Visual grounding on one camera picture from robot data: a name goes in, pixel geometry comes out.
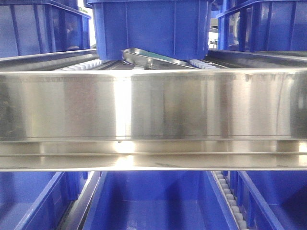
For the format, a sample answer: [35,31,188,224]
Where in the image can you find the steel guide plate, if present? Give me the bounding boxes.
[122,47,197,70]

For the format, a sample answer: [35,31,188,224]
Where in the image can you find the blue bin upper centre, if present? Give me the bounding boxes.
[84,0,213,60]

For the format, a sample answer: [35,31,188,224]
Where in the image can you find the blue bin lower left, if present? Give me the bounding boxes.
[0,172,88,230]

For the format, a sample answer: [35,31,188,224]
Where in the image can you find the blue bin upper left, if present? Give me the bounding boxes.
[0,0,90,58]

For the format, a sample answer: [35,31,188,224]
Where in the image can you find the stainless steel shelf front rail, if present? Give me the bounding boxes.
[0,68,307,171]

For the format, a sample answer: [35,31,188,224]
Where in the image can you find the blue bin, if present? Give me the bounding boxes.
[224,171,307,230]
[84,171,237,230]
[0,172,88,230]
[0,0,90,58]
[217,0,307,52]
[84,0,213,60]

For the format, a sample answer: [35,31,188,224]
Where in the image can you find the blue bin lower centre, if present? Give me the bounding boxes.
[84,171,237,230]

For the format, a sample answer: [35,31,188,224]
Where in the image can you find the blue bin upper right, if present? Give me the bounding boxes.
[217,0,307,52]

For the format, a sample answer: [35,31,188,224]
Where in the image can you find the blue bin lower right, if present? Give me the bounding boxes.
[224,171,307,230]

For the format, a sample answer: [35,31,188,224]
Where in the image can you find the metal lane divider left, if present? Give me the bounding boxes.
[58,171,100,230]

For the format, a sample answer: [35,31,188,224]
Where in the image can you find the white roller track right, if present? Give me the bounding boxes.
[211,171,248,230]

